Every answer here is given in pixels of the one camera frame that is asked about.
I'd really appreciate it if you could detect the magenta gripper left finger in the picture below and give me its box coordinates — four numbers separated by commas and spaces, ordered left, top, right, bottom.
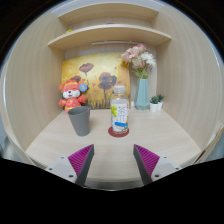
68, 144, 94, 186

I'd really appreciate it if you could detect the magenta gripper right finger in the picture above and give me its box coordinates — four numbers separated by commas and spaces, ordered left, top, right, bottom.
133, 144, 160, 185

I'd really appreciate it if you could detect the clear water bottle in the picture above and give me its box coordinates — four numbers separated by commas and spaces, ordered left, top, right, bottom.
110, 85, 129, 132

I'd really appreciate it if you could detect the red round coaster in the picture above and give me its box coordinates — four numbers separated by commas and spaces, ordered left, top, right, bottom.
108, 126, 129, 138

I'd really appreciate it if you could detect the grey plastic cup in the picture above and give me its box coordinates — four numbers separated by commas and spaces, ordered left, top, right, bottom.
68, 106, 90, 136

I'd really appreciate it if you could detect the small potted plant left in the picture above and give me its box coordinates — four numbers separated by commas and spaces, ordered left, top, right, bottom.
150, 96, 158, 112

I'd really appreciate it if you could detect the small potted plant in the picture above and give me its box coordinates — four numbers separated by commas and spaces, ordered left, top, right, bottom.
157, 94, 164, 110
150, 96, 158, 112

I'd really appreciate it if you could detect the teal vase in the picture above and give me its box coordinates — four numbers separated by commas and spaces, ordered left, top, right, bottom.
134, 79, 150, 111

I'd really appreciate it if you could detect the small potted plant right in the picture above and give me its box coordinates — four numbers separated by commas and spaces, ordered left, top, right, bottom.
157, 94, 164, 110

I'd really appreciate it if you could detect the red plush toy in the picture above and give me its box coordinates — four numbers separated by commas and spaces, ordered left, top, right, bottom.
59, 80, 88, 112

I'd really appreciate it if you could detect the wooden shelf unit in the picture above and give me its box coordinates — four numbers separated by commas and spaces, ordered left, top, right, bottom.
0, 0, 224, 182

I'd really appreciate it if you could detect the yellow flower painting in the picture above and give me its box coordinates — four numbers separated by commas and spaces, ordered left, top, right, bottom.
61, 52, 130, 109

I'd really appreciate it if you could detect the pink white flower bouquet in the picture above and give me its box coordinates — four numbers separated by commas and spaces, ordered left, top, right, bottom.
121, 44, 156, 79

